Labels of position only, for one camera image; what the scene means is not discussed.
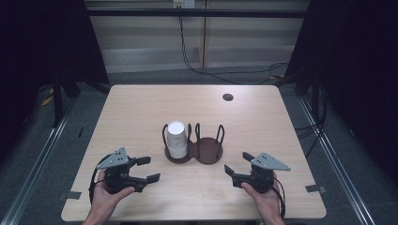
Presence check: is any black horizontal metal bar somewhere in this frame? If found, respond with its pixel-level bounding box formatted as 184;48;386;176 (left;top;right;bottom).
85;7;310;19

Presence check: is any long black wall cable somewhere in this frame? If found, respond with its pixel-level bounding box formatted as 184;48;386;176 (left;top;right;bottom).
178;16;289;86

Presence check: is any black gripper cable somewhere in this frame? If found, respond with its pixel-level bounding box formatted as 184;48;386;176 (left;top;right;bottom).
88;154;113;204
271;177;287;219

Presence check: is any black metal stand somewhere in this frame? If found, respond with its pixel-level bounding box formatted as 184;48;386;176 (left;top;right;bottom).
51;69;81;128

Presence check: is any stack of white paper cups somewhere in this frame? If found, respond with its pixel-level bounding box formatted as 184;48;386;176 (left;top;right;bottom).
166;120;189;160

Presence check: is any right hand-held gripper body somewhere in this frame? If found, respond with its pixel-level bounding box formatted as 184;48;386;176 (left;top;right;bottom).
233;152;292;194

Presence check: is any white wall power outlet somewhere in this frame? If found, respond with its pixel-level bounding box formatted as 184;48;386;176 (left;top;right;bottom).
172;0;196;9

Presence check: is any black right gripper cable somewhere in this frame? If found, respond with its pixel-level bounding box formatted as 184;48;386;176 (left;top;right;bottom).
271;177;287;219

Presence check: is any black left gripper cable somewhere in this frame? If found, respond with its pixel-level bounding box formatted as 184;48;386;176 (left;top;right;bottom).
88;154;113;204

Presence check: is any metal floor rail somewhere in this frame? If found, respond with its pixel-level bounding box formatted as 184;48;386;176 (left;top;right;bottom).
0;96;78;225
298;95;377;225

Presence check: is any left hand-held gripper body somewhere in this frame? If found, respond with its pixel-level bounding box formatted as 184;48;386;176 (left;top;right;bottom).
96;147;148;195

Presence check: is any person's left hand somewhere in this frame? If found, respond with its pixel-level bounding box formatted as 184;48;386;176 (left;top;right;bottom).
90;170;136;219

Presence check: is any black curtain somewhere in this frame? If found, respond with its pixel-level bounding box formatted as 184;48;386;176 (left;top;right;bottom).
274;0;398;188
0;0;111;160

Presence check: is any grey tape strip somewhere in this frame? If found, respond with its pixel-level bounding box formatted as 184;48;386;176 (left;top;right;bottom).
305;184;327;194
58;190;83;202

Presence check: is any person's right hand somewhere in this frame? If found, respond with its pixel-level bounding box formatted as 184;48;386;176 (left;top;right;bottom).
240;172;284;220

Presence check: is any bundle of black floor cables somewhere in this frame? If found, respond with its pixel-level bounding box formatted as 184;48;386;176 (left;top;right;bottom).
294;92;329;158

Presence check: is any yellow floor tape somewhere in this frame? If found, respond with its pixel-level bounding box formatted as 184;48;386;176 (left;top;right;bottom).
39;88;54;107

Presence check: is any dark brown wire cup holder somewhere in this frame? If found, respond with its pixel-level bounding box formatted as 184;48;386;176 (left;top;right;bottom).
161;122;225;166

